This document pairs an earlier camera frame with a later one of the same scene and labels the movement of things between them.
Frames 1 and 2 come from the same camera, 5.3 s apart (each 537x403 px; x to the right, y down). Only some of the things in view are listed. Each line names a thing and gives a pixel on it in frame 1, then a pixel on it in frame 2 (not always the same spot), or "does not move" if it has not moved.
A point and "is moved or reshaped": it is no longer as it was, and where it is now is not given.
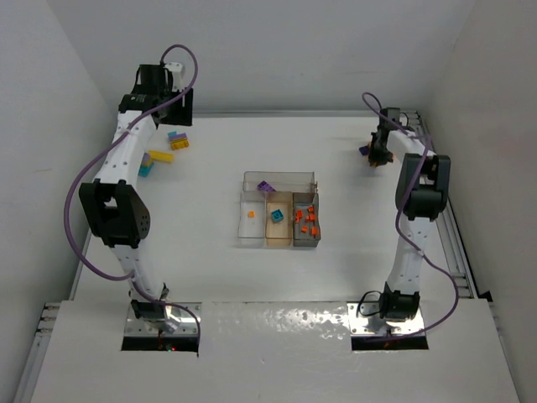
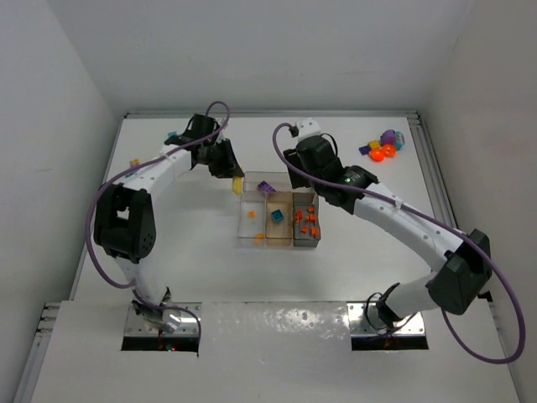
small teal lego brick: [277, 215] does not move
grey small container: [305, 217] does not move
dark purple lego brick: [263, 185] does not move
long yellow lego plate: [160, 155] is moved or reshaped
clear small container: [252, 230] does not move
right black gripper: [378, 152] to [296, 170]
